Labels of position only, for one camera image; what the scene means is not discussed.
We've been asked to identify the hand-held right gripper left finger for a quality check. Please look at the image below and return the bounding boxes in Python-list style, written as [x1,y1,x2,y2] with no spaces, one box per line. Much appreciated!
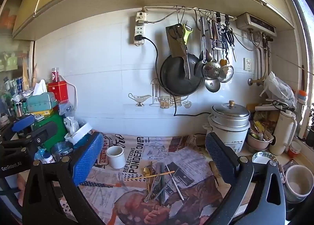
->
[22,132,105,225]

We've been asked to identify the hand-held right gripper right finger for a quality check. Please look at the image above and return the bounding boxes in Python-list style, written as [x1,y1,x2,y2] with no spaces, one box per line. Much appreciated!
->
[205,132,286,225]

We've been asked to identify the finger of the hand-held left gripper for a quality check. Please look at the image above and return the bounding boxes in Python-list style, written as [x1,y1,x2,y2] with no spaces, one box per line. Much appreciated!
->
[23,121,58,143]
[11,115,36,133]

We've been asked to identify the white ceramic cup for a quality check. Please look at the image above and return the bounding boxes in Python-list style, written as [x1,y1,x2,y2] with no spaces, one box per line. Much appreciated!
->
[106,145,126,169]

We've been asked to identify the white chopstick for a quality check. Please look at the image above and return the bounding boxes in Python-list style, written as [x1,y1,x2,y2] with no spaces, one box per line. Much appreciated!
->
[166,165,184,201]

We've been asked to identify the gold spoon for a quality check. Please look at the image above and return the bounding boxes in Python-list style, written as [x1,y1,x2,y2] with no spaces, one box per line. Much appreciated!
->
[143,166,152,196]

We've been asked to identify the grey metal chopstick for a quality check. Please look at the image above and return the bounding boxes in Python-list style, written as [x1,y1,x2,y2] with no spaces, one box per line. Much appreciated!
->
[154,168,182,200]
[159,162,165,204]

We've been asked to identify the pink bowl with utensils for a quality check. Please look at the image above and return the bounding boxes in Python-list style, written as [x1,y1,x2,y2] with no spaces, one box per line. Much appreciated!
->
[246,127,275,153]

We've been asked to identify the green plastic container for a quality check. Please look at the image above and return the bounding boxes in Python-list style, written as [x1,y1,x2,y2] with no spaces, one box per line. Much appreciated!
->
[33,112,68,150]

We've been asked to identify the yellow box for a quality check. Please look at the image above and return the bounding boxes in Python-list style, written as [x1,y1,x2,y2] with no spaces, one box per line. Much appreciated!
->
[31,108,54,117]

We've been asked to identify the white lidded blue tub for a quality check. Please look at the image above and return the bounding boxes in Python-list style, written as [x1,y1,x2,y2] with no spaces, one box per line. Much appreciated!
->
[64,123,95,148]

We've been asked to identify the glass jar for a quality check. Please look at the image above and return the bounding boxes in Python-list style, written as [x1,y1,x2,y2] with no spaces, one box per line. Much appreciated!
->
[51,142,73,160]

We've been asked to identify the teal tissue box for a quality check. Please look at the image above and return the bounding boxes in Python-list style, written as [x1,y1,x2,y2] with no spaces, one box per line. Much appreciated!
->
[26,92,58,114]

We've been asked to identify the white printed packet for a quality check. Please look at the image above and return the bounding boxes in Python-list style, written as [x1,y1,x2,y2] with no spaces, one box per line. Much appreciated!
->
[63,116,80,136]

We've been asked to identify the small white bottle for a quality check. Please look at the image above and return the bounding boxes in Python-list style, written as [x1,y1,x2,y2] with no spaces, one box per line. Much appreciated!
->
[42,153,56,164]

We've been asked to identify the newspaper print tablecloth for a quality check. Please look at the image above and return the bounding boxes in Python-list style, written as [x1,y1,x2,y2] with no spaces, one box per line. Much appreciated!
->
[59,130,248,225]

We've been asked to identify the white rice cooker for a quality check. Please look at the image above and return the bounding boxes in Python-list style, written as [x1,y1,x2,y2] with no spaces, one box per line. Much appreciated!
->
[207,100,251,155]

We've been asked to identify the red tin box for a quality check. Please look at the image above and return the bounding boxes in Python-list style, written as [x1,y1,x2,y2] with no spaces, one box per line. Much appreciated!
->
[48,81,69,103]

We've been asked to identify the patterned ceramic bowl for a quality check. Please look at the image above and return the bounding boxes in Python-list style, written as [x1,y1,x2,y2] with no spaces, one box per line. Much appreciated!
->
[252,151,279,165]

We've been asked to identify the glass door cabinet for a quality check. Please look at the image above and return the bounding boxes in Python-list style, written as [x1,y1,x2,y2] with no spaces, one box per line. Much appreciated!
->
[0,0,37,122]

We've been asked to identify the white thermos jug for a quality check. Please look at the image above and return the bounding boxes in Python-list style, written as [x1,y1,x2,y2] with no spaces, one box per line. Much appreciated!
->
[269,110,298,156]

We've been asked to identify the steel fork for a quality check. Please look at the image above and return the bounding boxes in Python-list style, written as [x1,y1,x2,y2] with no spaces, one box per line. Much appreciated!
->
[145,173,162,202]

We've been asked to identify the red and white cup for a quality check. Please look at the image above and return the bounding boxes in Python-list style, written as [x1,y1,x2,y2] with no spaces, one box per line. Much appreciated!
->
[288,141,302,159]

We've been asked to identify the steel ladle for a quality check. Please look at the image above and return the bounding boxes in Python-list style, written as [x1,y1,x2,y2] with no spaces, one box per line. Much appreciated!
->
[205,79,221,93]

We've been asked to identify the large grey cup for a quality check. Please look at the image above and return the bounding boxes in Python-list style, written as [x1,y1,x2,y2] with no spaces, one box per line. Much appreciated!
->
[284,165,314,204]

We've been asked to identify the perforated steel skimmer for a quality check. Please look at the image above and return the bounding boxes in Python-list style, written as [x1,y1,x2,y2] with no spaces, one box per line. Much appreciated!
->
[201,17,221,81]

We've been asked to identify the clear plastic bag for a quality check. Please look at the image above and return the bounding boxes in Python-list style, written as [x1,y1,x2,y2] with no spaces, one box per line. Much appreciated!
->
[260,71,298,109]

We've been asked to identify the black frying pan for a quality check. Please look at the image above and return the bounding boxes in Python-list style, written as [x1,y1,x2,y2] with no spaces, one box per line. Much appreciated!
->
[160,53,204,97]

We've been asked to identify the beige water pipe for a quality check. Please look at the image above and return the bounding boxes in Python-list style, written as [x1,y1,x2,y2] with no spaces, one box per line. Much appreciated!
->
[248,32,274,86]

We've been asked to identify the black scissors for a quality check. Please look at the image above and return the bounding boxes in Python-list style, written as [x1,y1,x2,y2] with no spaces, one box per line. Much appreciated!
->
[222,24,237,63]

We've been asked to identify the steel cleaver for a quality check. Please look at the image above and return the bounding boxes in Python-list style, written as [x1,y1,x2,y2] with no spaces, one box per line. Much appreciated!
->
[165,24,192,80]

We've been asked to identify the green peeler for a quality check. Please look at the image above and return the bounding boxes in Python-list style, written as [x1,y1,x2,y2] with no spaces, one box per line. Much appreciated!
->
[181,21,193,46]

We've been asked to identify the white power strip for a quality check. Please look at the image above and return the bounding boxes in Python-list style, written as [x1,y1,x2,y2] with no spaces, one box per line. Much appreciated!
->
[133,11,148,47]

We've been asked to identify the beige water heater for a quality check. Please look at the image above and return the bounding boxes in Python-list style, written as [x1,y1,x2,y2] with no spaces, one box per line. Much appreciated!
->
[236,12,277,37]

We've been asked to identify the wire mesh strainer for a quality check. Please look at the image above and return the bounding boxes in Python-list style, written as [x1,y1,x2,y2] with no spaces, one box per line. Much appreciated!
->
[219,65,235,83]

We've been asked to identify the black power cable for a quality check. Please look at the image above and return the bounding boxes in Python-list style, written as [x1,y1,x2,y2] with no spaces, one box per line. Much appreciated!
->
[141,36,213,117]

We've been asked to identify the metal hanging rail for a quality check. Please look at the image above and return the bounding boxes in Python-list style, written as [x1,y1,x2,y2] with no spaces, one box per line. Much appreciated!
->
[142,6,238,21]

